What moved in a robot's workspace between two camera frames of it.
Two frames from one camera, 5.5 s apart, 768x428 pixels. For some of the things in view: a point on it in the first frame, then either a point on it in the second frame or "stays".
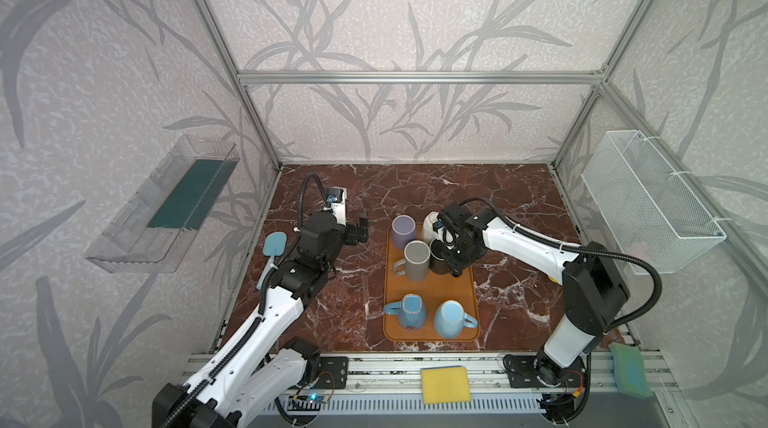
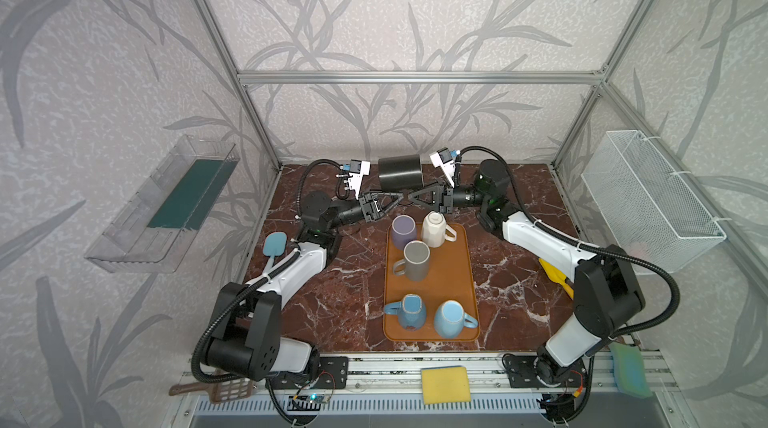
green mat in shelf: (190, 199) stays
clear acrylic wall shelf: (149, 233) stays
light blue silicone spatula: (275, 244) stays
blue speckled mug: (410, 310) stays
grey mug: (417, 258) stays
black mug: (438, 262) to (400, 174)
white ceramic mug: (428, 231) stays
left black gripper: (359, 230) to (368, 206)
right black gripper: (447, 228) to (447, 197)
